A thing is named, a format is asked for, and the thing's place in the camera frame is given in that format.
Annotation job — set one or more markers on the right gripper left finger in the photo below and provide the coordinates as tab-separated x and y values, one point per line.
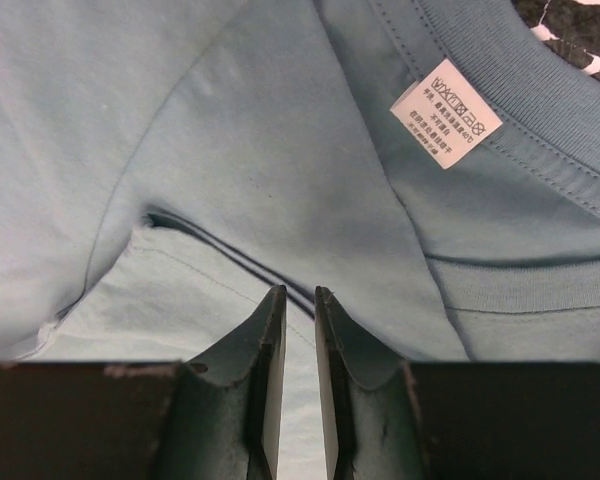
224	417

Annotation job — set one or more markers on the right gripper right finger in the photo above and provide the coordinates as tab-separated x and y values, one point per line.
370	426

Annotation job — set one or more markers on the blue-grey t shirt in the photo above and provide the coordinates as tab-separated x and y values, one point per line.
164	163

